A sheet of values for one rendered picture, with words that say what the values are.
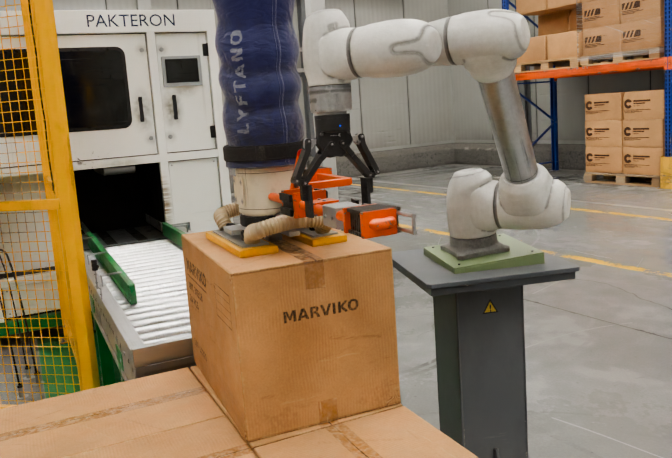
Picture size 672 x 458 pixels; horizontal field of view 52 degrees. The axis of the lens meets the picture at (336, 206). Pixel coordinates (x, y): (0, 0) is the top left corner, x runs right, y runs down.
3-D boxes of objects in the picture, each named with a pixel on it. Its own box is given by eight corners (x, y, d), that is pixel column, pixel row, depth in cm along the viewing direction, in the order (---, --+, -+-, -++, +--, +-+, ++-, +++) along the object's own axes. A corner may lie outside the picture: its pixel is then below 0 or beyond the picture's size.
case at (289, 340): (193, 361, 213) (180, 234, 208) (314, 337, 229) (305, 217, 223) (247, 443, 159) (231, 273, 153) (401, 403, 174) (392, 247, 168)
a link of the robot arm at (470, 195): (458, 227, 243) (452, 165, 239) (509, 227, 234) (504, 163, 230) (441, 239, 230) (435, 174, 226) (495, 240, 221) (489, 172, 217)
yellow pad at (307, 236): (268, 229, 206) (267, 212, 205) (299, 225, 210) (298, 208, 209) (312, 247, 175) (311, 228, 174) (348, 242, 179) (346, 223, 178)
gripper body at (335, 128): (342, 112, 152) (345, 154, 153) (306, 115, 149) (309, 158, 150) (357, 111, 145) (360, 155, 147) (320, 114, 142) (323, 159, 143)
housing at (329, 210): (321, 225, 147) (320, 204, 146) (350, 221, 150) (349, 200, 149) (335, 230, 141) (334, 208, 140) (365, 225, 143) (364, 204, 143)
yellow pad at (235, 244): (205, 238, 198) (204, 221, 198) (239, 233, 202) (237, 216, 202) (240, 259, 167) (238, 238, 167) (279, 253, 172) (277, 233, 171)
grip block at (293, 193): (279, 215, 166) (277, 190, 166) (317, 209, 170) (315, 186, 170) (292, 219, 159) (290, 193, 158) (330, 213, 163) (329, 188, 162)
